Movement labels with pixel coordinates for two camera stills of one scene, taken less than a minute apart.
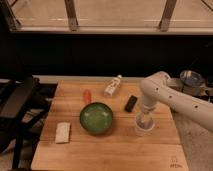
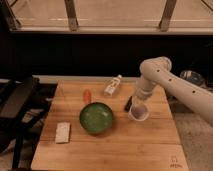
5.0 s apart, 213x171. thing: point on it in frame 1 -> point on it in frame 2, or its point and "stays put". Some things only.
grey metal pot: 192,83 stays put
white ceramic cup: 144,124 -> 138,111
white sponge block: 62,132 stays put
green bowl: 96,117 stays put
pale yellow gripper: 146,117 -> 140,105
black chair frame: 24,104 stays put
